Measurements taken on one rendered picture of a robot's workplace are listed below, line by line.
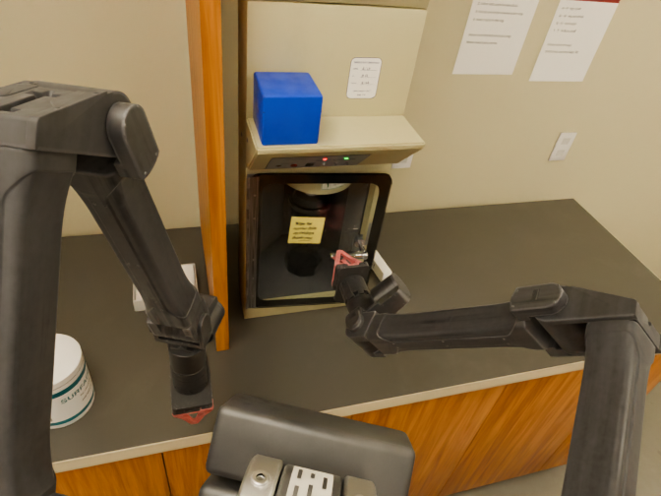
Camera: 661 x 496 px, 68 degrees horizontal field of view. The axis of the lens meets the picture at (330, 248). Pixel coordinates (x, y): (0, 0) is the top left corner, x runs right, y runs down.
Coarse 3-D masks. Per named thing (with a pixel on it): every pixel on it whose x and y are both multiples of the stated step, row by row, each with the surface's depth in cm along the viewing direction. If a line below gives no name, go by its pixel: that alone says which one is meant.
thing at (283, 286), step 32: (288, 192) 102; (320, 192) 104; (352, 192) 106; (384, 192) 107; (288, 224) 108; (352, 224) 112; (288, 256) 114; (320, 256) 116; (256, 288) 120; (288, 288) 122; (320, 288) 124
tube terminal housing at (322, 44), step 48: (240, 0) 84; (240, 48) 90; (288, 48) 84; (336, 48) 87; (384, 48) 89; (240, 96) 96; (336, 96) 93; (384, 96) 96; (240, 144) 103; (240, 192) 110; (240, 240) 119; (240, 288) 130
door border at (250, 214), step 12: (252, 180) 99; (252, 192) 101; (252, 204) 103; (252, 216) 105; (252, 228) 107; (252, 240) 109; (252, 252) 111; (252, 264) 114; (252, 276) 116; (252, 288) 119; (252, 300) 122
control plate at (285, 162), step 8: (272, 160) 89; (280, 160) 90; (288, 160) 90; (296, 160) 91; (304, 160) 92; (312, 160) 93; (320, 160) 93; (328, 160) 94; (336, 160) 95; (344, 160) 96; (352, 160) 96; (360, 160) 97
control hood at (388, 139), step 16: (256, 128) 88; (320, 128) 91; (336, 128) 92; (352, 128) 92; (368, 128) 93; (384, 128) 94; (400, 128) 95; (256, 144) 84; (304, 144) 86; (320, 144) 86; (336, 144) 87; (352, 144) 88; (368, 144) 88; (384, 144) 89; (400, 144) 90; (416, 144) 91; (256, 160) 88; (368, 160) 98; (384, 160) 100; (400, 160) 102
